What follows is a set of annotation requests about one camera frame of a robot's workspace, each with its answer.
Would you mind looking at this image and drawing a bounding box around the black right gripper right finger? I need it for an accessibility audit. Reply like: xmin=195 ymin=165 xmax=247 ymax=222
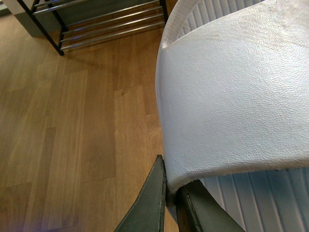
xmin=175 ymin=180 xmax=244 ymax=232

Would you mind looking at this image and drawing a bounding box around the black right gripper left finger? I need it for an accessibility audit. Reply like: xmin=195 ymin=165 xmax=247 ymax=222
xmin=115 ymin=155 xmax=166 ymax=232

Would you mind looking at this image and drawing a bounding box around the light blue slide sandal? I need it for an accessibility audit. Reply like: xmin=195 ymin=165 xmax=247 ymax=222
xmin=156 ymin=0 xmax=309 ymax=232

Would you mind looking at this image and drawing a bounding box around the black metal shoe rack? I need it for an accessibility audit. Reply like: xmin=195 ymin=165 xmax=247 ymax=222
xmin=17 ymin=0 xmax=169 ymax=56

